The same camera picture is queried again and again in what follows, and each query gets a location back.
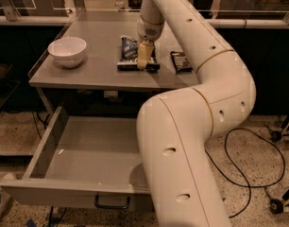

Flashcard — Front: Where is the white ceramic bowl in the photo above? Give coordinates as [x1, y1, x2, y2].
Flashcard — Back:
[48, 37, 87, 68]

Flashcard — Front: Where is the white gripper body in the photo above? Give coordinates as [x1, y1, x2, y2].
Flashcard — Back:
[137, 16, 164, 42]

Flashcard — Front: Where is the grey open top drawer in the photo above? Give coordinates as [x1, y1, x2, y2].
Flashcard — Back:
[0, 106, 154, 212]

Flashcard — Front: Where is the grey metal table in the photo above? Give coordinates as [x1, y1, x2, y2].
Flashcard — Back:
[28, 9, 214, 118]

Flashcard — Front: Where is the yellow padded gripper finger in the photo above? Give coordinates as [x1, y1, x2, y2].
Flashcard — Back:
[137, 40, 154, 70]

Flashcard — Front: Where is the black caster wheel lower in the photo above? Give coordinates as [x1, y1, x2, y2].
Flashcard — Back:
[270, 199, 283, 214]

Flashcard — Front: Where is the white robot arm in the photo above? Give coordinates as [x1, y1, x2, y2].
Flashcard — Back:
[136, 0, 256, 227]

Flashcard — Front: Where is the black caster wheel upper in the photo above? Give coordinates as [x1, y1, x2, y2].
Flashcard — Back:
[269, 130, 282, 142]

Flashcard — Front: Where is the clear plastic water bottle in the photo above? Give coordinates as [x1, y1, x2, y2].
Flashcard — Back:
[115, 0, 125, 10]

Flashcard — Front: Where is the black caster wheel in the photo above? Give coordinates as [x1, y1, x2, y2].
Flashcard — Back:
[270, 199, 283, 214]
[269, 130, 282, 142]

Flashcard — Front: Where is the blue chip bag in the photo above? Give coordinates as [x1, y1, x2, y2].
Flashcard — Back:
[116, 35, 161, 72]

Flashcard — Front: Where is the black drawer handle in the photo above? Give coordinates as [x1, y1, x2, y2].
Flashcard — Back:
[94, 195, 130, 210]

